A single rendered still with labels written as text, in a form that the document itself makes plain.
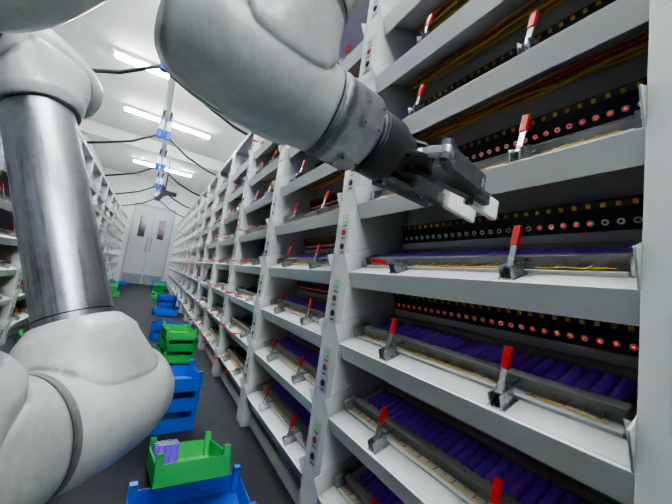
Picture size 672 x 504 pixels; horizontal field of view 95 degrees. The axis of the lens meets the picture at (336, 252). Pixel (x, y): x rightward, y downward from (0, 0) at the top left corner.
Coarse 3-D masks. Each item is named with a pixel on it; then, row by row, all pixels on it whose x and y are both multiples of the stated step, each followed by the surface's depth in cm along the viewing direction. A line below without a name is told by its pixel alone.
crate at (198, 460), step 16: (208, 432) 115; (192, 448) 113; (208, 448) 114; (224, 448) 93; (160, 464) 84; (176, 464) 86; (192, 464) 87; (208, 464) 89; (224, 464) 92; (160, 480) 83; (176, 480) 84; (192, 480) 86
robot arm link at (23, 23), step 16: (0, 0) 33; (16, 0) 33; (32, 0) 33; (48, 0) 33; (64, 0) 34; (80, 0) 34; (96, 0) 35; (352, 0) 29; (0, 16) 35; (16, 16) 34; (32, 16) 35; (48, 16) 35; (64, 16) 35; (0, 32) 38; (16, 32) 37
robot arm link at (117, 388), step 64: (0, 64) 48; (64, 64) 54; (0, 128) 49; (64, 128) 52; (64, 192) 48; (64, 256) 46; (64, 320) 43; (128, 320) 48; (64, 384) 37; (128, 384) 44; (128, 448) 44
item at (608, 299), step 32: (352, 256) 87; (384, 256) 93; (640, 256) 35; (384, 288) 74; (416, 288) 65; (448, 288) 58; (480, 288) 52; (512, 288) 48; (544, 288) 44; (576, 288) 40; (608, 288) 37; (640, 288) 35; (608, 320) 38
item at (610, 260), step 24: (384, 264) 83; (408, 264) 76; (432, 264) 68; (456, 264) 63; (480, 264) 60; (528, 264) 52; (552, 264) 49; (576, 264) 46; (600, 264) 44; (624, 264) 42
